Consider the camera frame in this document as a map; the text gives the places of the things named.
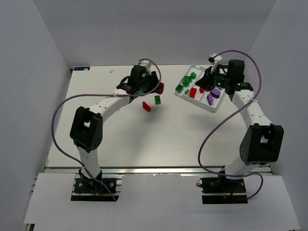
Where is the purple round lego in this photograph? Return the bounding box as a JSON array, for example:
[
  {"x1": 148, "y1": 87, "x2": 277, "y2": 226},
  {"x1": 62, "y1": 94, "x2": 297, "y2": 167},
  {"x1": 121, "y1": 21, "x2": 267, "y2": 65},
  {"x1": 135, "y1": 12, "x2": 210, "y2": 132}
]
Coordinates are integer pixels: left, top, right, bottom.
[{"x1": 210, "y1": 88, "x2": 221, "y2": 99}]

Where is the small red lego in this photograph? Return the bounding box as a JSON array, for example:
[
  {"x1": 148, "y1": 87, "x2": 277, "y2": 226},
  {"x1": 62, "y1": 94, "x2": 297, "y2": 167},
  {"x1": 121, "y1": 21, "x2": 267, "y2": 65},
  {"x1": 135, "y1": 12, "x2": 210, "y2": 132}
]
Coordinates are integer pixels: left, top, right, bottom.
[{"x1": 189, "y1": 88, "x2": 197, "y2": 99}]

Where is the green long lego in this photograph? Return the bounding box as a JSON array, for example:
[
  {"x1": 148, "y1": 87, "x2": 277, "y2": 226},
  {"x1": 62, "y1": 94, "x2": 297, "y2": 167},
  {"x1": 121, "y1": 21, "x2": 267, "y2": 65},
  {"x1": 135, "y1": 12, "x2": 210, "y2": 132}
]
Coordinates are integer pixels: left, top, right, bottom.
[{"x1": 182, "y1": 76, "x2": 192, "y2": 87}]

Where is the red round lego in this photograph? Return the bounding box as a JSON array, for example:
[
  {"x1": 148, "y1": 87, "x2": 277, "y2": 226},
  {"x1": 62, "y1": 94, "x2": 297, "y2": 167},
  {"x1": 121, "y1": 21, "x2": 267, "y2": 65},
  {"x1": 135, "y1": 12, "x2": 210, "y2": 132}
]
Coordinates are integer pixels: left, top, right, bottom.
[{"x1": 156, "y1": 82, "x2": 164, "y2": 95}]

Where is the red rectangular lego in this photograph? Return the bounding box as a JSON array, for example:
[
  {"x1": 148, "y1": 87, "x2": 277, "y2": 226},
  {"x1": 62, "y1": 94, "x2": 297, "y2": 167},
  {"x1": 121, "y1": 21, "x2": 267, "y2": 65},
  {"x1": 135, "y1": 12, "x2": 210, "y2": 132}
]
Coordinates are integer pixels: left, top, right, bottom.
[{"x1": 142, "y1": 102, "x2": 152, "y2": 112}]

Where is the green square lego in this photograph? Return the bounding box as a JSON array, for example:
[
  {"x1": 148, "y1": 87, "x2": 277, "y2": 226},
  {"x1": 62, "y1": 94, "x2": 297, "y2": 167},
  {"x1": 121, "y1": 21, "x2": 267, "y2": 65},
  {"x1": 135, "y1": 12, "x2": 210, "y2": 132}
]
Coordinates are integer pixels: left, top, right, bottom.
[{"x1": 175, "y1": 84, "x2": 184, "y2": 93}]

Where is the purple small lego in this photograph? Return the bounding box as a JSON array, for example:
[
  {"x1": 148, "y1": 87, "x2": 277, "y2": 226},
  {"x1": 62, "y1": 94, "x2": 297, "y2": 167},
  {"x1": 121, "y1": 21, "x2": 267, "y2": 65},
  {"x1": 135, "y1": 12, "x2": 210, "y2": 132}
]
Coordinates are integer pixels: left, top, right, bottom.
[{"x1": 206, "y1": 94, "x2": 214, "y2": 105}]

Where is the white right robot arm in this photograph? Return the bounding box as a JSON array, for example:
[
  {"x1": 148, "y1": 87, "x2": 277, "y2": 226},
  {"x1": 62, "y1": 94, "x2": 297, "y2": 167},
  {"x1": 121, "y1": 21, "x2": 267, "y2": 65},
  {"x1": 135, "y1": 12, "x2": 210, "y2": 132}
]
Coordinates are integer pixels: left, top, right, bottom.
[{"x1": 196, "y1": 60, "x2": 284, "y2": 180}]

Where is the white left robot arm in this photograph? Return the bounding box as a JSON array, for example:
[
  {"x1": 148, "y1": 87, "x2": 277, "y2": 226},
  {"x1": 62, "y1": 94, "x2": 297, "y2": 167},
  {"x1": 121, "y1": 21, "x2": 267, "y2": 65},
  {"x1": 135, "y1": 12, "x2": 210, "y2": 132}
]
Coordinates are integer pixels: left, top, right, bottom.
[{"x1": 70, "y1": 60, "x2": 164, "y2": 186}]

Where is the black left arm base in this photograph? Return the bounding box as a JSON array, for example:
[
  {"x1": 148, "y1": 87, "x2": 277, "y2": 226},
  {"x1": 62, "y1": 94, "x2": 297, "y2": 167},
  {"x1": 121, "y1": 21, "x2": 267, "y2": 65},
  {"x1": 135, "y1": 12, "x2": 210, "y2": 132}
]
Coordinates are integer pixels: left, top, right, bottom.
[{"x1": 71, "y1": 176, "x2": 122, "y2": 202}]

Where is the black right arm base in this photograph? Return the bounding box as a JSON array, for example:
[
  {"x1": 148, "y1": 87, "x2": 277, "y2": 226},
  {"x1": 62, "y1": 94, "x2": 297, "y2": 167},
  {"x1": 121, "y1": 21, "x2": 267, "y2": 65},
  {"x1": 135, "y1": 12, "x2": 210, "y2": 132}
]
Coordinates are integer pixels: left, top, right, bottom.
[{"x1": 196, "y1": 176, "x2": 248, "y2": 205}]

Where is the white divided tray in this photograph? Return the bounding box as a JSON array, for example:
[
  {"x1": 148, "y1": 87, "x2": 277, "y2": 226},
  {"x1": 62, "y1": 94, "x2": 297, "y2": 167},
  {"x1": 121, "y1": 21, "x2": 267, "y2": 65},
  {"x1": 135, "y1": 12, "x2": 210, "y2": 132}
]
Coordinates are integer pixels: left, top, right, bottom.
[{"x1": 174, "y1": 64, "x2": 225, "y2": 112}]

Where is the green lego centre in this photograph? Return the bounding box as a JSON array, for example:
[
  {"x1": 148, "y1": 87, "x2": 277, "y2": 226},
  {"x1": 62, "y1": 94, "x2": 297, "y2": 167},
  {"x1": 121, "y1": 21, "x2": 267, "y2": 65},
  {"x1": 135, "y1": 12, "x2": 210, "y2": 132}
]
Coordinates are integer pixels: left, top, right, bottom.
[{"x1": 154, "y1": 95, "x2": 161, "y2": 105}]

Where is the blue table label left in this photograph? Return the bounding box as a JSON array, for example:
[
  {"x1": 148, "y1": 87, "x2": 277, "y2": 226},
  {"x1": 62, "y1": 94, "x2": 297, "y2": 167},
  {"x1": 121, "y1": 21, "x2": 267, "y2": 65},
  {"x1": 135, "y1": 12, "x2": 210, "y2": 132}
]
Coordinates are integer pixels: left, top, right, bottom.
[{"x1": 73, "y1": 66, "x2": 90, "y2": 71}]

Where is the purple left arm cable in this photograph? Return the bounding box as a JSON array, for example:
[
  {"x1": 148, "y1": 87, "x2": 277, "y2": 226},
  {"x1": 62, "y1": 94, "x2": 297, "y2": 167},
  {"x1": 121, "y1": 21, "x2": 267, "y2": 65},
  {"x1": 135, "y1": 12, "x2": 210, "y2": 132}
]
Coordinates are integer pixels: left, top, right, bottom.
[{"x1": 51, "y1": 58, "x2": 162, "y2": 202}]

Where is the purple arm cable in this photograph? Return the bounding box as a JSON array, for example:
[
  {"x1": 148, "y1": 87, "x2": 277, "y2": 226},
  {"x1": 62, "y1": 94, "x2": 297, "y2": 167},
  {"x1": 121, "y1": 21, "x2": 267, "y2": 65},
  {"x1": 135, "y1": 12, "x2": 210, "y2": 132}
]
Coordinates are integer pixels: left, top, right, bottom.
[
  {"x1": 51, "y1": 58, "x2": 162, "y2": 202},
  {"x1": 197, "y1": 50, "x2": 264, "y2": 200}
]

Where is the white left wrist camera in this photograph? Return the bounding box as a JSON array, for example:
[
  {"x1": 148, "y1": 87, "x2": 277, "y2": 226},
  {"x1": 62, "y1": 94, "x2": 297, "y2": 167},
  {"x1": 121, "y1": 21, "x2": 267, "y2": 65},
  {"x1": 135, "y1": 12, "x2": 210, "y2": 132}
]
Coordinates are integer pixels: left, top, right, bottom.
[{"x1": 138, "y1": 60, "x2": 152, "y2": 73}]

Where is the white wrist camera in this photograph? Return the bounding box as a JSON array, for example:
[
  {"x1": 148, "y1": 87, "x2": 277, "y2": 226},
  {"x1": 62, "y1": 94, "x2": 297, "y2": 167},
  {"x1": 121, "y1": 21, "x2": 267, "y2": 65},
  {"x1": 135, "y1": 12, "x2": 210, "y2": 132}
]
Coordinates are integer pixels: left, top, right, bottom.
[
  {"x1": 208, "y1": 53, "x2": 222, "y2": 73},
  {"x1": 138, "y1": 60, "x2": 152, "y2": 73}
]

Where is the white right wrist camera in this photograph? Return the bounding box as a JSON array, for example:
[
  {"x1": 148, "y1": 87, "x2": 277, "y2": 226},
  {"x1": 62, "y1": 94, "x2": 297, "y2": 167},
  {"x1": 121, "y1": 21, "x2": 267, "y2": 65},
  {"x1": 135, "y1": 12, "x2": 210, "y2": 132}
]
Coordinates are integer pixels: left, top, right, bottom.
[{"x1": 208, "y1": 53, "x2": 222, "y2": 73}]

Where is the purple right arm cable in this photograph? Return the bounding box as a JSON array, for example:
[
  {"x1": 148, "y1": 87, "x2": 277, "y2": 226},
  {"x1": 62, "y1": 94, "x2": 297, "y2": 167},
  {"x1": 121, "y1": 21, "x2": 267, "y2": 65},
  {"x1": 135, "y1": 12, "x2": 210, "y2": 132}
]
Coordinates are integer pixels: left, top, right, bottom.
[{"x1": 197, "y1": 50, "x2": 264, "y2": 200}]

